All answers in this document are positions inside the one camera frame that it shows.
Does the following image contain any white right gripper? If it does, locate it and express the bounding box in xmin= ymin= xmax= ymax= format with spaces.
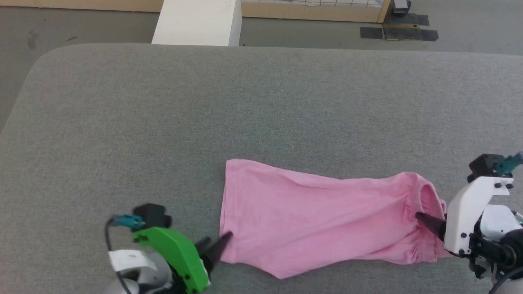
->
xmin=415 ymin=176 xmax=515 ymax=256

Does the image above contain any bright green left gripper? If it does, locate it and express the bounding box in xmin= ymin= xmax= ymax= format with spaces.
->
xmin=132 ymin=226 xmax=234 ymax=294

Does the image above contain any pink garment with elastic waistband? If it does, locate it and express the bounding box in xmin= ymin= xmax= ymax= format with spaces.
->
xmin=219 ymin=158 xmax=452 ymax=280

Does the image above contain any grey fabric sofa cushion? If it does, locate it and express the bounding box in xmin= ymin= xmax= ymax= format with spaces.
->
xmin=0 ymin=43 xmax=523 ymax=294

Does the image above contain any large black floor tape patch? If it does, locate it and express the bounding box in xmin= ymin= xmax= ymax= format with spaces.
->
xmin=383 ymin=13 xmax=440 ymax=42

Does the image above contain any small black floor tape patch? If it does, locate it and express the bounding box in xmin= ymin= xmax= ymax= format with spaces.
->
xmin=360 ymin=27 xmax=384 ymax=40

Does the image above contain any black caster foot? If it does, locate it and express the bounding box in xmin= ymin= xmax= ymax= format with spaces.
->
xmin=391 ymin=0 xmax=412 ymax=17

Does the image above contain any white rectangular pillar box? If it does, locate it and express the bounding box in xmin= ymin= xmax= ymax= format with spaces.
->
xmin=151 ymin=0 xmax=243 ymax=47

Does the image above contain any light wooden baseboard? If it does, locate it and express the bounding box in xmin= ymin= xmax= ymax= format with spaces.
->
xmin=0 ymin=0 xmax=165 ymax=13

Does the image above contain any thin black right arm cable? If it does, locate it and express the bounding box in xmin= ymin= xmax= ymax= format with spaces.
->
xmin=488 ymin=277 xmax=523 ymax=294

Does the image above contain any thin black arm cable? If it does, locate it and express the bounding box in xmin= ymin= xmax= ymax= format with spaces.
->
xmin=488 ymin=277 xmax=523 ymax=294
xmin=105 ymin=218 xmax=133 ymax=294

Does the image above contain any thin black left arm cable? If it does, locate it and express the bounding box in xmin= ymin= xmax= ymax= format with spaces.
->
xmin=105 ymin=218 xmax=133 ymax=294

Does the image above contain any light wooden partition frame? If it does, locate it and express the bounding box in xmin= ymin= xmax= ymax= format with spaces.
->
xmin=241 ymin=0 xmax=392 ymax=24

